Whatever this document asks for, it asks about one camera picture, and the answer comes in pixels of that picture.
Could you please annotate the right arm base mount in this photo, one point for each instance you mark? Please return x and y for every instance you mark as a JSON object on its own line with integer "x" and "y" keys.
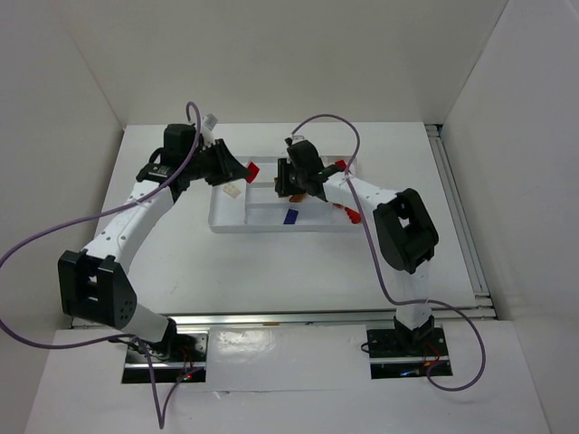
{"x": 389, "y": 359}

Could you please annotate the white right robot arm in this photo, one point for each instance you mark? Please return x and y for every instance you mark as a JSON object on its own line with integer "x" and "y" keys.
{"x": 397, "y": 225}

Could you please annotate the aluminium rail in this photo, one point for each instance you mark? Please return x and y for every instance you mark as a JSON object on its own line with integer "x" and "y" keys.
{"x": 484, "y": 307}
{"x": 202, "y": 321}

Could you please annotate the aluminium rail front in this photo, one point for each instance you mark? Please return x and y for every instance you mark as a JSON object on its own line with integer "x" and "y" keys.
{"x": 202, "y": 321}

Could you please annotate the white lego brick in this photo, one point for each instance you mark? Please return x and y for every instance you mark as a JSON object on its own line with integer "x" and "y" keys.
{"x": 231, "y": 190}

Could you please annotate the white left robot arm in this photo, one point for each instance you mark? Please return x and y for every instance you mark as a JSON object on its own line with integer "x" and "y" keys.
{"x": 94, "y": 281}

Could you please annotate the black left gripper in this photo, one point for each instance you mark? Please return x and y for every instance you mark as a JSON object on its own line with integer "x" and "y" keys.
{"x": 219, "y": 161}

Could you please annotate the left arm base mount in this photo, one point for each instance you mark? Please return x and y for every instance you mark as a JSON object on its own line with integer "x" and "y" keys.
{"x": 186, "y": 362}

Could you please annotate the white compartment tray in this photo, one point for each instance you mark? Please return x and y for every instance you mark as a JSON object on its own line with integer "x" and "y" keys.
{"x": 259, "y": 208}

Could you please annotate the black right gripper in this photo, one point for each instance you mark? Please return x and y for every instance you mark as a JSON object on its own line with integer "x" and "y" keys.
{"x": 289, "y": 176}

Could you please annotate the blue lego brick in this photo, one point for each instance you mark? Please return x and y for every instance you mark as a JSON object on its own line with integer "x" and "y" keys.
{"x": 291, "y": 217}

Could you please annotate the aluminium rail right side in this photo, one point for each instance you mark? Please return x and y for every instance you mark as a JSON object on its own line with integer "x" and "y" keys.
{"x": 484, "y": 307}

